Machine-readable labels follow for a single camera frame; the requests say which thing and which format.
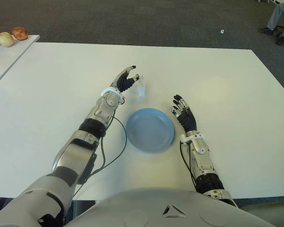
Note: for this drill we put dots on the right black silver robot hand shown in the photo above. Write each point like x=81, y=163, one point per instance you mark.
x=187, y=119

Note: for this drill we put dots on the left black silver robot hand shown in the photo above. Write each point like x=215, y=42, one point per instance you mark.
x=124, y=82

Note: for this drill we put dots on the white wall charger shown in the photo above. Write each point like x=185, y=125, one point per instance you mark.
x=141, y=91

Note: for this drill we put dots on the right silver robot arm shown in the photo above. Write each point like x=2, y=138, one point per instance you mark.
x=203, y=160

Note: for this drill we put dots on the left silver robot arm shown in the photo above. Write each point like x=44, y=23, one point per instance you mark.
x=78, y=151

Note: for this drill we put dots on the blue round plate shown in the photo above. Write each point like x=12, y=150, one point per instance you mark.
x=150, y=130

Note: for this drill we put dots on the grey robot torso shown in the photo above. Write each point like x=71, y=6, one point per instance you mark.
x=168, y=208

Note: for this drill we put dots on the reddish brown bread roll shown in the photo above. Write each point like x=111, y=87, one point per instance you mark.
x=20, y=33

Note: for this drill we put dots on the beige round bread roll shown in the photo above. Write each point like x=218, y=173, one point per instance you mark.
x=6, y=39

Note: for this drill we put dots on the seated person in jeans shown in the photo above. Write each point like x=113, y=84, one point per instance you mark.
x=275, y=15

